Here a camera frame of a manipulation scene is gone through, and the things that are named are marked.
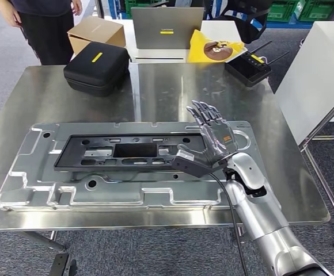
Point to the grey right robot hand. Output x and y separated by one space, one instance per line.
218 141

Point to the person's left hand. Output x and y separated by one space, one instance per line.
77 5

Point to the person's right hand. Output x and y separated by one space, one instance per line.
11 17

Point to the black plastic bracket part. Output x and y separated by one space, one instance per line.
75 152

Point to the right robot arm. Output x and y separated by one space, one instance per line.
264 219

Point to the person's right forearm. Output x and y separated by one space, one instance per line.
2 5

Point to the stainless steel workbench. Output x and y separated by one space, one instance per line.
331 138
170 87

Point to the silver metal panel part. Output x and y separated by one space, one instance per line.
112 190

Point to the brown cardboard box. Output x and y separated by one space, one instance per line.
96 30

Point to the person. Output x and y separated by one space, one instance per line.
48 34

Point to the black zip case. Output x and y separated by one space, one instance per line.
97 70

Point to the black remote controller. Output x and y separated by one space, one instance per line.
247 70

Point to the green plastic crate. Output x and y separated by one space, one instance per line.
282 10
319 9
138 4

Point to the yellow bag with brown bear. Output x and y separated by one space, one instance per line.
199 51

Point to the black office chair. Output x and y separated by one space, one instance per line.
250 28

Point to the grey laptop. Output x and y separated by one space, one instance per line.
167 23

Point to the white cabinet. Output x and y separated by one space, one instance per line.
313 76

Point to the blue storage rack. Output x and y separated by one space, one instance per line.
288 25

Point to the black robot foot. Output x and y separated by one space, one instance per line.
62 264

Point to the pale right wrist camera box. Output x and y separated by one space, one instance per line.
190 165

